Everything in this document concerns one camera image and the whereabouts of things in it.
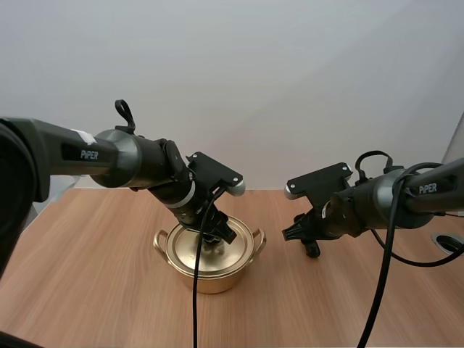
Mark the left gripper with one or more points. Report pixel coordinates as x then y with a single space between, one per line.
194 216

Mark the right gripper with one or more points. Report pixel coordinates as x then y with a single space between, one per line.
313 226

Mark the gold lid with black knob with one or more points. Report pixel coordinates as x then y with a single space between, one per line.
188 250

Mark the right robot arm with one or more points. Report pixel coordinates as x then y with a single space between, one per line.
391 206

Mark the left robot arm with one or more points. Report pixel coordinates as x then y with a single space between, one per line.
108 159

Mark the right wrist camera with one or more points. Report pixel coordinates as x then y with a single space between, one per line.
319 179

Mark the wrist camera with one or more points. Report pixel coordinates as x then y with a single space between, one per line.
217 169
319 179

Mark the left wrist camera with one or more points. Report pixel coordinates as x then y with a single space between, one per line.
217 169

